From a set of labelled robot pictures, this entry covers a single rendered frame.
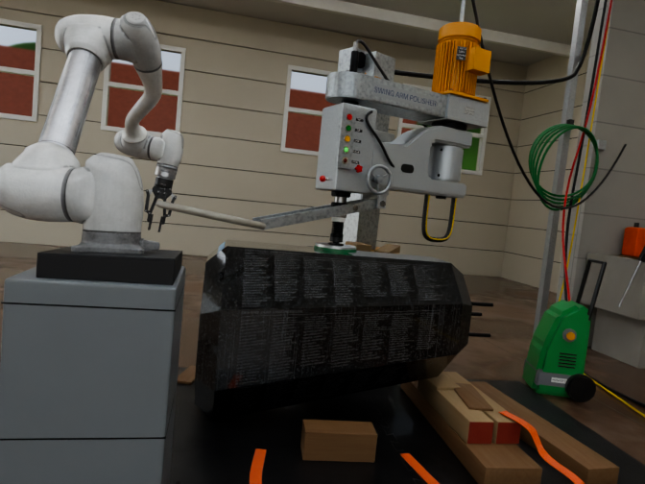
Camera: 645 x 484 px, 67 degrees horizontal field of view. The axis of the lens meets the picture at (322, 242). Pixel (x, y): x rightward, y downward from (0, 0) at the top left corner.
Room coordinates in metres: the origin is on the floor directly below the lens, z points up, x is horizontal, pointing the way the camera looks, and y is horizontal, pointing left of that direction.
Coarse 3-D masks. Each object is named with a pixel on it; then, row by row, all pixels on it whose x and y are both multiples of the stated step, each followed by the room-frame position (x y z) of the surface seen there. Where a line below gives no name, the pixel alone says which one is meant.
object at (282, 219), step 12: (348, 204) 2.46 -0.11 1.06; (360, 204) 2.49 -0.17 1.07; (372, 204) 2.53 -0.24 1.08; (384, 204) 2.52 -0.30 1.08; (264, 216) 2.37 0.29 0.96; (276, 216) 2.29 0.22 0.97; (288, 216) 2.31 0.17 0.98; (300, 216) 2.34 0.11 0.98; (312, 216) 2.37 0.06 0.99; (324, 216) 2.40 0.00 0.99
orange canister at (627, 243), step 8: (632, 232) 4.30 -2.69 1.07; (640, 232) 4.24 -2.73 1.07; (624, 240) 4.37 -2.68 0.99; (632, 240) 4.29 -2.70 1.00; (640, 240) 4.24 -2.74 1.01; (624, 248) 4.35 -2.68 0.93; (632, 248) 4.27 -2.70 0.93; (640, 248) 4.24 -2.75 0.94; (624, 256) 4.28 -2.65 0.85; (632, 256) 4.26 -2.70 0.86
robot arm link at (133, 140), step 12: (144, 72) 1.75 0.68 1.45; (156, 72) 1.77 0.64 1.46; (144, 84) 1.82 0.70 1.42; (156, 84) 1.82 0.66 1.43; (144, 96) 1.89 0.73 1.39; (156, 96) 1.87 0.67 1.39; (132, 108) 1.97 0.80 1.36; (144, 108) 1.93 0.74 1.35; (132, 120) 2.00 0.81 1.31; (120, 132) 2.13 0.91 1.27; (132, 132) 2.06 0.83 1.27; (144, 132) 2.11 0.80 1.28; (120, 144) 2.12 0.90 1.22; (132, 144) 2.09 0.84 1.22; (144, 144) 2.11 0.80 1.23; (132, 156) 2.15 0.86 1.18; (144, 156) 2.13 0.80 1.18
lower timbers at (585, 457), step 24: (408, 384) 2.72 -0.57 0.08; (480, 384) 2.80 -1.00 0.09; (432, 408) 2.36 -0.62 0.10; (504, 408) 2.46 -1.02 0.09; (528, 432) 2.25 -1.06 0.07; (552, 432) 2.22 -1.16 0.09; (456, 456) 2.05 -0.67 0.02; (480, 456) 1.89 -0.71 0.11; (504, 456) 1.91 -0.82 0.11; (528, 456) 1.93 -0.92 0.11; (552, 456) 2.09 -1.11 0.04; (576, 456) 2.00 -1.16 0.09; (600, 456) 2.03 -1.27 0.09; (480, 480) 1.84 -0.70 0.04; (504, 480) 1.82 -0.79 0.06; (528, 480) 1.84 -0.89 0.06; (600, 480) 1.92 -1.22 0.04
